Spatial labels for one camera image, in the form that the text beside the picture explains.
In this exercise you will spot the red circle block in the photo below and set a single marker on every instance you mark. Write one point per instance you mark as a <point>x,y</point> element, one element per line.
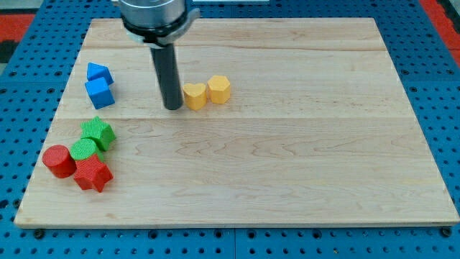
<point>59,162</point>

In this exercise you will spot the green star block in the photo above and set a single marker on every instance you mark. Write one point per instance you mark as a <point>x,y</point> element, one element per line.
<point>99,131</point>

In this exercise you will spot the blue triangle block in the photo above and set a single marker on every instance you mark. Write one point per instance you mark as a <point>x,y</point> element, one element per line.
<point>95,71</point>

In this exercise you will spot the green circle block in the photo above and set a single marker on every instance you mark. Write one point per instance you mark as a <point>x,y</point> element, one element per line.
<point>84,149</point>

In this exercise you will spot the red star block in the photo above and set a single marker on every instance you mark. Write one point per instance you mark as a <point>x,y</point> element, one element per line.
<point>92,173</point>

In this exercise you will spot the blue cube block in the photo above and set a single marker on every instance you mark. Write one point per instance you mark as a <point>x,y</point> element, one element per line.
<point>99,93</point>

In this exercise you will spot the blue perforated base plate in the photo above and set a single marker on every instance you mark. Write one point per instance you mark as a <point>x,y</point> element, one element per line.
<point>36,75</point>

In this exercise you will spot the wooden board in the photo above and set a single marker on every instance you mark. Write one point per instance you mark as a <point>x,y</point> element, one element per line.
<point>318,132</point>

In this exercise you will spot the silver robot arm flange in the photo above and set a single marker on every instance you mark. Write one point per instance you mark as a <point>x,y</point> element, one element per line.
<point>156,23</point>

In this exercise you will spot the yellow hexagon block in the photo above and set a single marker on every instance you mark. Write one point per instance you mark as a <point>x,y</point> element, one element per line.
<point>219,89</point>

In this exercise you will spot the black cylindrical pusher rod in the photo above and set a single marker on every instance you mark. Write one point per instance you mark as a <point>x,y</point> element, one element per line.
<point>166,68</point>

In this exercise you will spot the yellow heart block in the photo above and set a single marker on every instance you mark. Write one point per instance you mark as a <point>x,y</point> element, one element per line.
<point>195,95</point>

